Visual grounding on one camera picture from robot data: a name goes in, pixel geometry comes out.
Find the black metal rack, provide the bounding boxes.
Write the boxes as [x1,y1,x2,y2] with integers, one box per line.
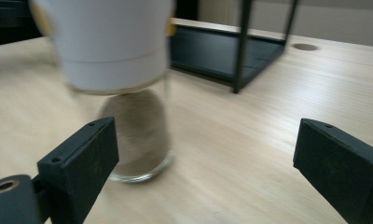
[169,0,300,95]

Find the beige counter partition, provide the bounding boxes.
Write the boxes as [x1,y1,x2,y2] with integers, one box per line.
[198,0,373,49]

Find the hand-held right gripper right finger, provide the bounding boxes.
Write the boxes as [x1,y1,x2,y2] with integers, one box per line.
[293,118,373,224]

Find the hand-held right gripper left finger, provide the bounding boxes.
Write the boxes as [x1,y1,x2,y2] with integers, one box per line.
[36,116,120,224]

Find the black curtain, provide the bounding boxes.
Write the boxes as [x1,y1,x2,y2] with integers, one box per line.
[0,0,43,49]

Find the glass bottle with white label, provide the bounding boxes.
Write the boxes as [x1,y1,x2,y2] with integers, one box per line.
[29,0,177,184]

